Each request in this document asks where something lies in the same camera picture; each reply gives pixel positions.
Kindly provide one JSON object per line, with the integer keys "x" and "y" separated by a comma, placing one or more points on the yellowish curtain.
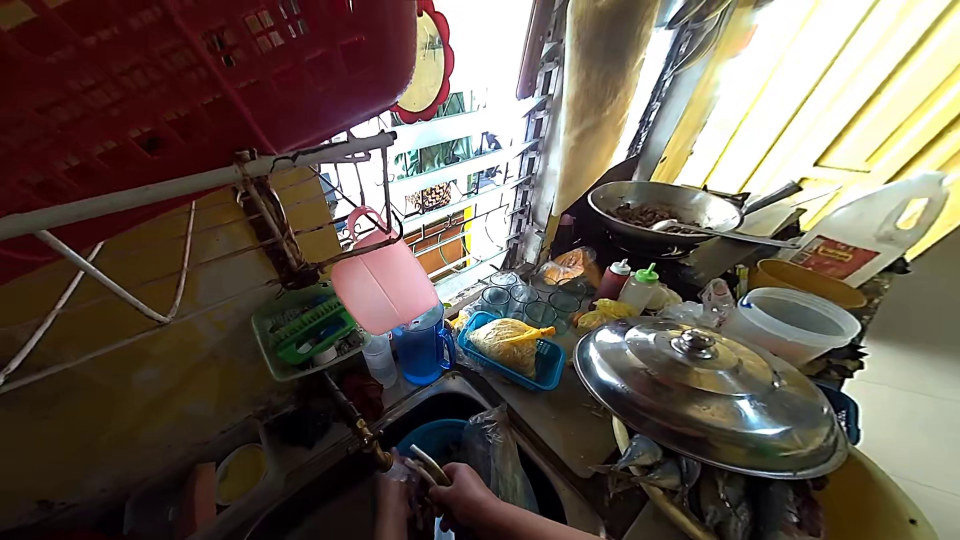
{"x": 600, "y": 97}

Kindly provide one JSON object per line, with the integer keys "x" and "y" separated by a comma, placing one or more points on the blue round basin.
{"x": 433, "y": 436}

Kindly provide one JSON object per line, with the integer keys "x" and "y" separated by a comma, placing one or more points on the large yellow basin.
{"x": 870, "y": 502}

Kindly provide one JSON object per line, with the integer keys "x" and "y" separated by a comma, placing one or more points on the yellow round sponge container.
{"x": 241, "y": 474}

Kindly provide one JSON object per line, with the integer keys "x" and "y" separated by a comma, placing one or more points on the red-rimmed flower-shaped mirror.
{"x": 425, "y": 64}

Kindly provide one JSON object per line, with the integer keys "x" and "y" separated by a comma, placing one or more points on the white jug with red label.
{"x": 862, "y": 229}

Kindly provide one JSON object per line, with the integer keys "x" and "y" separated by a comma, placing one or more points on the large silver pot lid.
{"x": 697, "y": 405}

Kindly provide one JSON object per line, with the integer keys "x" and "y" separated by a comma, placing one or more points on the dark cooked food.
{"x": 651, "y": 214}

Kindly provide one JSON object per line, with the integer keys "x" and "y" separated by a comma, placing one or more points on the red sauce squeeze bottle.
{"x": 612, "y": 282}

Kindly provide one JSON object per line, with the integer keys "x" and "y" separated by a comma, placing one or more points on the metal kitchen sink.
{"x": 547, "y": 480}

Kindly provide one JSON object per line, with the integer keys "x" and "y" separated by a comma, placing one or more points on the person's right thumb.
{"x": 451, "y": 478}

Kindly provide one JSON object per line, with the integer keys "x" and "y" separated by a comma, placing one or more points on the clear plastic cup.
{"x": 380, "y": 363}

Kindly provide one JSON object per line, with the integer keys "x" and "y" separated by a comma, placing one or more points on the group of drinking glasses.
{"x": 531, "y": 302}

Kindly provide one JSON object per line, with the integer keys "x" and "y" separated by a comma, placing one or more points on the person's right fingers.
{"x": 442, "y": 504}

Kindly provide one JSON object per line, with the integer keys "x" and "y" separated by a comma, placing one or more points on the person's right hand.
{"x": 471, "y": 495}

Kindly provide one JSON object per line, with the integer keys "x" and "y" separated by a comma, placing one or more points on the black gas stove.
{"x": 694, "y": 262}

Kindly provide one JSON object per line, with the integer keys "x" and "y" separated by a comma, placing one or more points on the yellow plastic bowl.
{"x": 810, "y": 285}

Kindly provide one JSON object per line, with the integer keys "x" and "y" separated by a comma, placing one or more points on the louvered glass window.
{"x": 465, "y": 172}

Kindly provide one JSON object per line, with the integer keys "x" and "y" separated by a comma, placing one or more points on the person's left forearm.
{"x": 390, "y": 517}

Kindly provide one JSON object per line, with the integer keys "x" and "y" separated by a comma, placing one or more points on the dark red cloth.
{"x": 364, "y": 396}

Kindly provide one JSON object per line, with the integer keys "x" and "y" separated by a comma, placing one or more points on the pink plastic cutting board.
{"x": 384, "y": 285}

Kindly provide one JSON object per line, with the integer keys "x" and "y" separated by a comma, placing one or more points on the person's left hand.
{"x": 398, "y": 484}

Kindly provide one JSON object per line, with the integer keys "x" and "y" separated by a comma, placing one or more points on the person's right forearm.
{"x": 536, "y": 523}

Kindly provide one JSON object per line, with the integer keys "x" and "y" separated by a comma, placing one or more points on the small clear plastic bag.
{"x": 716, "y": 297}

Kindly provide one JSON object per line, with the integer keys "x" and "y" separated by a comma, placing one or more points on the green-capped squeeze bottle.
{"x": 640, "y": 289}

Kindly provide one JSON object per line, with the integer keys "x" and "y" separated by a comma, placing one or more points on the yellow wooden door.
{"x": 817, "y": 97}

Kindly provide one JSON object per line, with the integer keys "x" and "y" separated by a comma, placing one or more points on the dark blue plastic basket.
{"x": 844, "y": 412}

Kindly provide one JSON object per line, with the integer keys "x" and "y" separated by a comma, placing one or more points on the light green plastic tray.
{"x": 277, "y": 360}

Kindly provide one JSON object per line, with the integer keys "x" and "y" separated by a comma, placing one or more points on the brass faucet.
{"x": 367, "y": 438}

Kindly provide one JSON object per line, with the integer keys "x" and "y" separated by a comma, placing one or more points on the yellow-tied bag of grains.
{"x": 510, "y": 343}

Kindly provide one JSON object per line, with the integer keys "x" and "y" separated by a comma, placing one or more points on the metal wok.
{"x": 664, "y": 238}

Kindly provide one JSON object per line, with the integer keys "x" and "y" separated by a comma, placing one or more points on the plastic bag with orange contents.
{"x": 571, "y": 265}

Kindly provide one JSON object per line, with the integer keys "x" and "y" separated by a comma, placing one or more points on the green plastic brush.
{"x": 311, "y": 328}

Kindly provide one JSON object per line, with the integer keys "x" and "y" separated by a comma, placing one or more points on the blue plastic pitcher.
{"x": 420, "y": 352}

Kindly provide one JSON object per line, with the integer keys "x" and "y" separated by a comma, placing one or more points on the metal cooking spatula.
{"x": 735, "y": 233}

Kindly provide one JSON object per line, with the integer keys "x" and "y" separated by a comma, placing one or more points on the red plastic basket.
{"x": 187, "y": 112}

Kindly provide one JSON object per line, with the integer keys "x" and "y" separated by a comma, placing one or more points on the yellow plastic bag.
{"x": 604, "y": 313}

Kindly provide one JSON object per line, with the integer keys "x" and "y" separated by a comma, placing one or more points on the white rusty metal rack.
{"x": 135, "y": 196}

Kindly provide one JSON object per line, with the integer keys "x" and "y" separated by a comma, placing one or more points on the pile of fish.
{"x": 720, "y": 499}

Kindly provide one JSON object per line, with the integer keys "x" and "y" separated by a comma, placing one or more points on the white translucent plastic bucket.
{"x": 787, "y": 326}

